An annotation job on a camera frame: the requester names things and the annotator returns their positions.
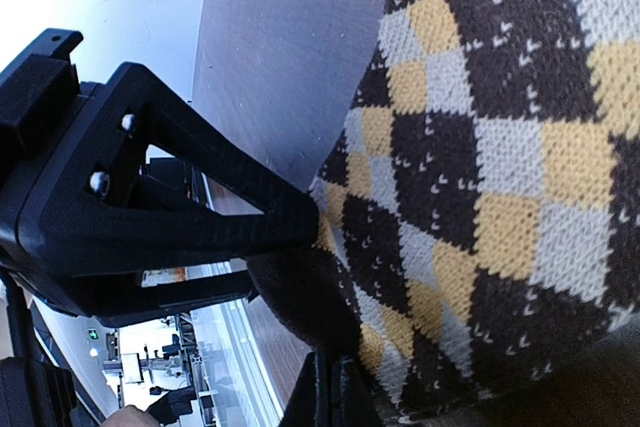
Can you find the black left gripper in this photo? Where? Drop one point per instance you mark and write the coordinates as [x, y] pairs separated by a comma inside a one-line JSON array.
[[38, 88]]

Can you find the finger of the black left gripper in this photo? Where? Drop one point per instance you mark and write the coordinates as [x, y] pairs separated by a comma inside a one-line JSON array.
[[93, 213]]

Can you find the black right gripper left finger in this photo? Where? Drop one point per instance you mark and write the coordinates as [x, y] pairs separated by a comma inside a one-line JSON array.
[[310, 404]]

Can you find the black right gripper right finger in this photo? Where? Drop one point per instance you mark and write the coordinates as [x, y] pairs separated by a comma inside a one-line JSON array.
[[353, 402]]

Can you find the aluminium front rail frame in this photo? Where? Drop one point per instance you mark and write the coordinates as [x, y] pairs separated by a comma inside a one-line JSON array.
[[241, 389]]

